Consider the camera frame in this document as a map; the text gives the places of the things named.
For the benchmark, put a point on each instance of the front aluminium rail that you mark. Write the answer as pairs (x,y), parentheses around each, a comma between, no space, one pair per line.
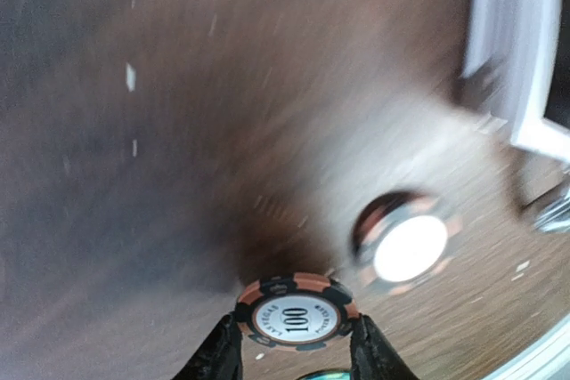
(548,358)

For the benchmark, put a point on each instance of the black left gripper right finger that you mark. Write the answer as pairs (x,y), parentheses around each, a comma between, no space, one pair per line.
(372,356)

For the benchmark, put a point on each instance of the white poker chip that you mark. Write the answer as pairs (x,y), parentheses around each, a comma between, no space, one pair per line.
(404,238)
(301,312)

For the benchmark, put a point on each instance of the aluminium poker case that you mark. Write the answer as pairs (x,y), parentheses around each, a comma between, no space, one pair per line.
(515,74)

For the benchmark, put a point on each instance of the green poker chip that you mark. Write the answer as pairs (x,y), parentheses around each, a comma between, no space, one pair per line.
(327,374)

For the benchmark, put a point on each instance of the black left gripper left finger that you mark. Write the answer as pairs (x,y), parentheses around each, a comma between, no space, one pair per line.
(219,355)

